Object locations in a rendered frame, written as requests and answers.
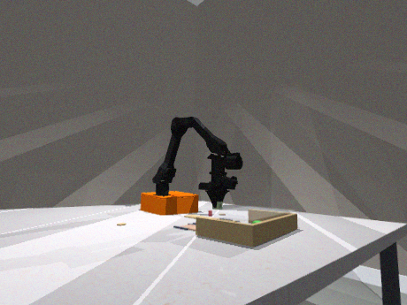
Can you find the green cube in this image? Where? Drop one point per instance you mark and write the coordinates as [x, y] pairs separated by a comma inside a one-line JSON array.
[[219, 206]]

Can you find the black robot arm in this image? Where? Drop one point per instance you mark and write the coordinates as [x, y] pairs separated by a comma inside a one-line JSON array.
[[179, 126]]

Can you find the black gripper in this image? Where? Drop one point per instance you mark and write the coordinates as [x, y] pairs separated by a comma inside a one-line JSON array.
[[216, 193]]

